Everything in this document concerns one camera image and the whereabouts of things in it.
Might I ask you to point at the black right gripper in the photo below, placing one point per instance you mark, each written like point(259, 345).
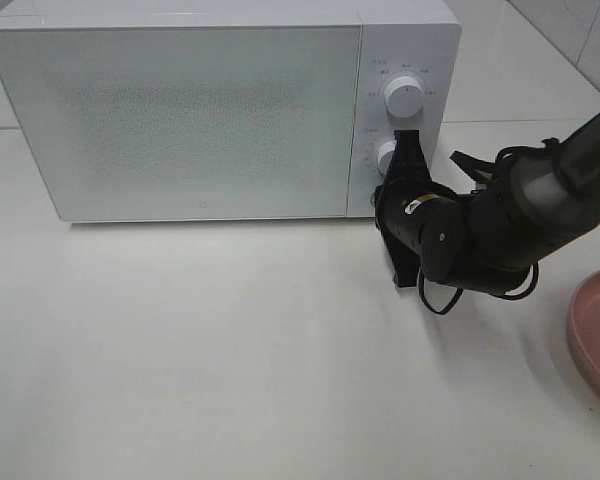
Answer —
point(427, 217)

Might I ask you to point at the pink round plate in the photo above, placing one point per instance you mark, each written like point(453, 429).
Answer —
point(583, 330)

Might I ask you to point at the white microwave door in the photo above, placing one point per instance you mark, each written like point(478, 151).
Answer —
point(186, 124)

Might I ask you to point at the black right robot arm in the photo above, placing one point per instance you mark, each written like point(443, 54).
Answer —
point(530, 202)

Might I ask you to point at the white lower timer knob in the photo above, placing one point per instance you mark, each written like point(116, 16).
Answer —
point(384, 155)

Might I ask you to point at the white upper power knob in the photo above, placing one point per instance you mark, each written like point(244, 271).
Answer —
point(404, 95)

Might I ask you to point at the white microwave oven body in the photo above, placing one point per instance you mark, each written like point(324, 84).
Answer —
point(420, 37)

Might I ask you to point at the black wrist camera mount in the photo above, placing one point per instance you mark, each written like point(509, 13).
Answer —
point(405, 262)

